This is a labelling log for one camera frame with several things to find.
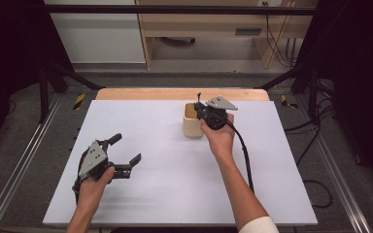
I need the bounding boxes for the hanging black cables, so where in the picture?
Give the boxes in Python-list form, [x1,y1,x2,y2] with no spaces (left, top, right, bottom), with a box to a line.
[261,1,300,70]

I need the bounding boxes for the black frame leg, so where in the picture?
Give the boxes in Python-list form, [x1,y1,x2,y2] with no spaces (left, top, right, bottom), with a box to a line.
[254,63,322,126]
[38,61,106,124]

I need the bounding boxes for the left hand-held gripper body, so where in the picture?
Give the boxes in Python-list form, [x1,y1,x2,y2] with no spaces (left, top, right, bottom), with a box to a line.
[78,138,133,183]

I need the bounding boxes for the light wooden desk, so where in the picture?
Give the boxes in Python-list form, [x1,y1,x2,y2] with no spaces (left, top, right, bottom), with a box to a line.
[135,0,319,70]

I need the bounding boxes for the aluminium floor rail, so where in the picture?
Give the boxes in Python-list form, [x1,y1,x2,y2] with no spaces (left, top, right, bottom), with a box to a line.
[295,95,373,233]
[0,93,63,233]

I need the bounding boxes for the black horizontal frame bar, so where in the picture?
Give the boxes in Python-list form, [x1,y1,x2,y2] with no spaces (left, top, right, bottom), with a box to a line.
[44,4,319,17]

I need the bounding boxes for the person's right hand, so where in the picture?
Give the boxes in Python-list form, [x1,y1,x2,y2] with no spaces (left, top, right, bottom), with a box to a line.
[199,113,236,160]

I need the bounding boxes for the yellow black tape strip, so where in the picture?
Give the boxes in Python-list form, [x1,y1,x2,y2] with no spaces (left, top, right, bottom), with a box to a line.
[72,92,86,111]
[280,94,299,110]

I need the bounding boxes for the hand-held gripper cable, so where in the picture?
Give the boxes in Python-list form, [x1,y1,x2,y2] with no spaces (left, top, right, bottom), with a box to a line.
[71,151,90,206]
[225,118,256,195]

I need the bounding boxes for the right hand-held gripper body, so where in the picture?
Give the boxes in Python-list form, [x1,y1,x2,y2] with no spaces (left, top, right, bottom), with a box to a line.
[199,94,239,131]

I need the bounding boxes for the right hand-held gripper cable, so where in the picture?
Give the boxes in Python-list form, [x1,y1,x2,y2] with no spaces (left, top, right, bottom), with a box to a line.
[225,118,256,195]

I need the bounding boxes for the white sleeve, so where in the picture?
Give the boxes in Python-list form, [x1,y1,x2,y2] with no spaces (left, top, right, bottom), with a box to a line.
[238,216,281,233]

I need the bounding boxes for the person's left hand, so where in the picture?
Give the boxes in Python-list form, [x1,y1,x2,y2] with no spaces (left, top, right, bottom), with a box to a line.
[77,166,116,206]

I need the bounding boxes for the beige square cup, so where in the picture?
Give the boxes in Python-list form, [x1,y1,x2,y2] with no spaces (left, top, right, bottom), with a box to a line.
[182,102,209,140]

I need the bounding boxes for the black looped floor cable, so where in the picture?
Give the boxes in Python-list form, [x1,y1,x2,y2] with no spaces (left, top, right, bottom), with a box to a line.
[302,179,334,210]

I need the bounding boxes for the black curtain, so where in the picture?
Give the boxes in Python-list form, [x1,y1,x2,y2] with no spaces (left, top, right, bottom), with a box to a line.
[295,0,373,188]
[0,0,76,159]

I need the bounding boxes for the white cabinet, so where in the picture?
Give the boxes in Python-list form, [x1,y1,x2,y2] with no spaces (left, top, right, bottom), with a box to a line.
[44,0,147,64]

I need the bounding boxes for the left hand-held gripper cable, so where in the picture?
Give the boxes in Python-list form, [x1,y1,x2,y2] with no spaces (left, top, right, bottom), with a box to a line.
[71,151,90,206]

